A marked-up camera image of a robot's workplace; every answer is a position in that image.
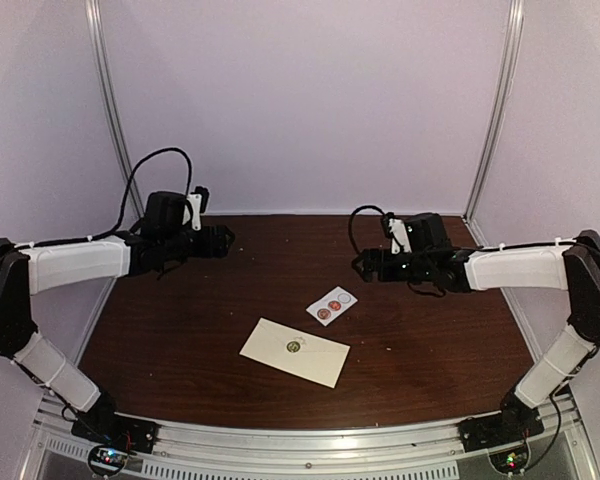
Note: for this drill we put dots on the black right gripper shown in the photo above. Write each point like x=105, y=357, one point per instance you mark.
x=371, y=255

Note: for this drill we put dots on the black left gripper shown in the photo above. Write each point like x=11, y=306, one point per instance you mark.
x=220, y=248

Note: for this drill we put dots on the sticker sheet with three seals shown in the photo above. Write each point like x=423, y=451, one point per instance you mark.
x=332, y=305

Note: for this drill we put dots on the cream paper envelope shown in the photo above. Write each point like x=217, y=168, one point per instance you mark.
x=319, y=360

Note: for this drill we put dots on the green round seal sticker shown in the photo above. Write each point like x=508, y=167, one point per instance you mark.
x=293, y=346

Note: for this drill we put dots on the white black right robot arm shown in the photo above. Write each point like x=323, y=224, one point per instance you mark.
x=421, y=253

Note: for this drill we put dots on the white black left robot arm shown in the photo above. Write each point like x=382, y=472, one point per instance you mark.
x=170, y=231

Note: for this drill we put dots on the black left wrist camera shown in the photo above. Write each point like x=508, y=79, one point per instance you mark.
x=195, y=207

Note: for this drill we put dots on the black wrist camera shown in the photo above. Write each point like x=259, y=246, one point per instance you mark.
x=195, y=207
x=396, y=231

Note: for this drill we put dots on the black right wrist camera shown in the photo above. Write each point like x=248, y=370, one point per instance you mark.
x=396, y=231

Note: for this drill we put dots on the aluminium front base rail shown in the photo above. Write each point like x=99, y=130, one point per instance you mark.
x=429, y=450

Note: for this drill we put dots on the left aluminium corner post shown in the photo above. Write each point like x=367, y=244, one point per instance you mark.
x=113, y=120

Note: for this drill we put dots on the aluminium corner post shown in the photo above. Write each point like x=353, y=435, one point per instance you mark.
x=507, y=70
x=113, y=120

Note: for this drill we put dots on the right aluminium corner post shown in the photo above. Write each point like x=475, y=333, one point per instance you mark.
x=507, y=70

